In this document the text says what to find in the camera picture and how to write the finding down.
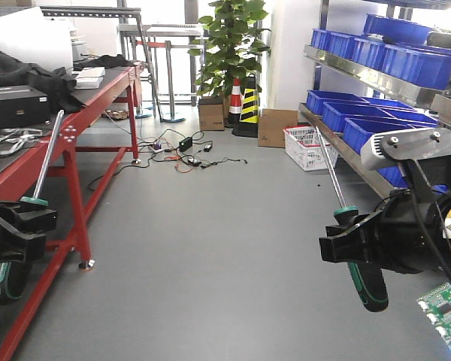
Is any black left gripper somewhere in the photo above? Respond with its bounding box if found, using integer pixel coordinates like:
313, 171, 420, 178
0, 201, 57, 263

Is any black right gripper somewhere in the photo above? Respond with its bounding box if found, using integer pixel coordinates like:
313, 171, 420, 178
319, 191, 447, 274

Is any green black screwdriver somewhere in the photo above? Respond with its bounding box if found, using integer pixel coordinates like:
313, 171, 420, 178
0, 110, 65, 305
315, 126, 389, 312

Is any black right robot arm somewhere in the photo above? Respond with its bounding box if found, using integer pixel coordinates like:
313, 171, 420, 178
319, 190, 451, 274

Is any green circuit board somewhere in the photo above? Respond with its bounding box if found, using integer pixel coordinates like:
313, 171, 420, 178
416, 283, 451, 351

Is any black equipment case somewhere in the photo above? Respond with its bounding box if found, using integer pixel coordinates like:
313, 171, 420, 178
0, 85, 50, 129

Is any white red plastic basket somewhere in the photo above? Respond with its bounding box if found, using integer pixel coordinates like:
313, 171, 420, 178
283, 126, 328, 171

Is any black folded jacket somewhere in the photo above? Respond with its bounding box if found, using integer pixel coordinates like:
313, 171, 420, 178
0, 51, 85, 114

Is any brown cardboard box floor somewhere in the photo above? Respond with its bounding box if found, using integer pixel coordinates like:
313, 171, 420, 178
258, 108, 298, 148

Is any white rectangular box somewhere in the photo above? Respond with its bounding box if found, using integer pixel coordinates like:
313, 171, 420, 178
74, 67, 105, 89

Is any steel shelving rack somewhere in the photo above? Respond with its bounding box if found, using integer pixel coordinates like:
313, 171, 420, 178
299, 2, 451, 196

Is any black power adapter floor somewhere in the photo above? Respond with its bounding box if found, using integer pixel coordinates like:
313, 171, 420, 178
178, 137, 193, 153

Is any yellow black warning cone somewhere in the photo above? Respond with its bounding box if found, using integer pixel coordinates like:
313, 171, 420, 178
232, 74, 259, 138

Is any orange white traffic cone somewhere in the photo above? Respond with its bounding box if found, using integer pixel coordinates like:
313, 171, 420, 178
227, 78, 242, 127

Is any potted green plant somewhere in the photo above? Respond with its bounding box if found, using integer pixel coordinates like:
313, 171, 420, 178
189, 0, 270, 97

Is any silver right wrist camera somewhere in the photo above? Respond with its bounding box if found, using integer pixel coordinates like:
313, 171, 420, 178
360, 127, 451, 170

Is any red metal table frame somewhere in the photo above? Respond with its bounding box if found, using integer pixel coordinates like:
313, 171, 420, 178
0, 63, 144, 361

